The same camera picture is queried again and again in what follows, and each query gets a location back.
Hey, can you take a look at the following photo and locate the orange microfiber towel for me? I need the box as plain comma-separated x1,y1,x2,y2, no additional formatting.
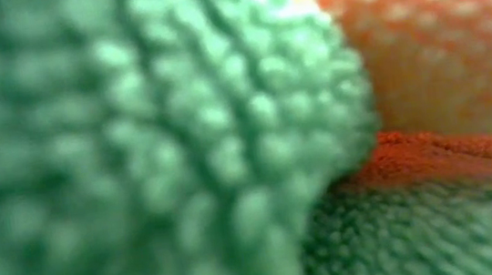
289,0,492,199

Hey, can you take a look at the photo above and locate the green microfiber towel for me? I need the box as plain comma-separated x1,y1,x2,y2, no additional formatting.
0,0,492,275

